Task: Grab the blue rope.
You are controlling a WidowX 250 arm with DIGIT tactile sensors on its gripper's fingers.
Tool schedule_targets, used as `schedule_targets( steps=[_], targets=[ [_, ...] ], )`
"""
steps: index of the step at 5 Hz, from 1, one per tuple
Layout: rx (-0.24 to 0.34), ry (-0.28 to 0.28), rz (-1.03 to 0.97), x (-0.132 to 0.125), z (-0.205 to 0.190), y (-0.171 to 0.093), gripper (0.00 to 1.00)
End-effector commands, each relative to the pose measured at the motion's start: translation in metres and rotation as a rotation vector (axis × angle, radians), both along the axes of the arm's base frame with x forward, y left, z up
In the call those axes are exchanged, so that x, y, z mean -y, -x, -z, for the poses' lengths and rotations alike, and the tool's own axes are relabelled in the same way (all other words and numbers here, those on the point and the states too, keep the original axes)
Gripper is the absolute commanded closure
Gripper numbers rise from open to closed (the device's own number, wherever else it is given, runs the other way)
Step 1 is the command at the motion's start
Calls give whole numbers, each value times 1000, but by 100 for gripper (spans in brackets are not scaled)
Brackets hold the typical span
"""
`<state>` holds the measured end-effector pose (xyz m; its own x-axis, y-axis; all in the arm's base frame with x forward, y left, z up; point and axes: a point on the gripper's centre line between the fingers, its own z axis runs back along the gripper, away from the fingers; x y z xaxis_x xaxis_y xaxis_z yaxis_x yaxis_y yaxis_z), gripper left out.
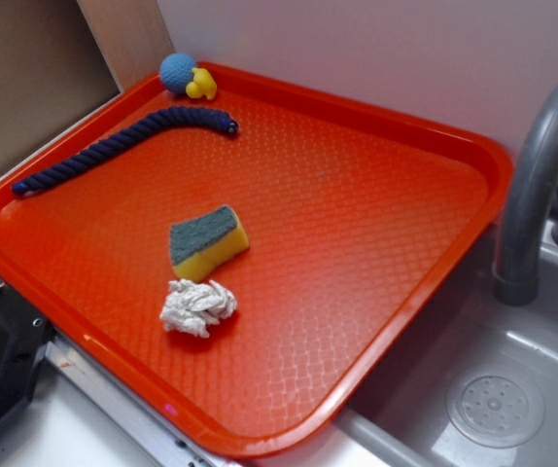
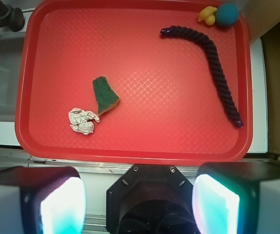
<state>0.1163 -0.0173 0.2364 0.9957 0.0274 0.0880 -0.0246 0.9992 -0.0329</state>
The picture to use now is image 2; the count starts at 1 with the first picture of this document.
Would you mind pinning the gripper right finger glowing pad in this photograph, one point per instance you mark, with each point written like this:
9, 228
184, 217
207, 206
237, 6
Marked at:
237, 198

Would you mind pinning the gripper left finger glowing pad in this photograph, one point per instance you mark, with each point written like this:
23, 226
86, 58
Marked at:
41, 200

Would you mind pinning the crumpled white paper ball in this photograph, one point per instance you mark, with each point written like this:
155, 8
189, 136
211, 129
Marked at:
81, 121

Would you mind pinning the red plastic tray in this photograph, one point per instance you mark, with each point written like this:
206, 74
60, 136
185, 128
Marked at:
169, 110

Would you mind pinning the green yellow sponge piece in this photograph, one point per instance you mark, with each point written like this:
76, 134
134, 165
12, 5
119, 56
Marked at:
106, 97

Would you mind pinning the stainless steel sink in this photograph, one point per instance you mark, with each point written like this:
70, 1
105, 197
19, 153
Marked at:
11, 47

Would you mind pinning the teal knitted ball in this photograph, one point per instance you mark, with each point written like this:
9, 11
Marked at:
227, 14

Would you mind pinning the yellow rubber duck toy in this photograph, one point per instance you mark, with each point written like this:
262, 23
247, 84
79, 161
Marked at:
208, 15

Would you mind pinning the black octagonal mount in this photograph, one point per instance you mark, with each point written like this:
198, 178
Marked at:
150, 199

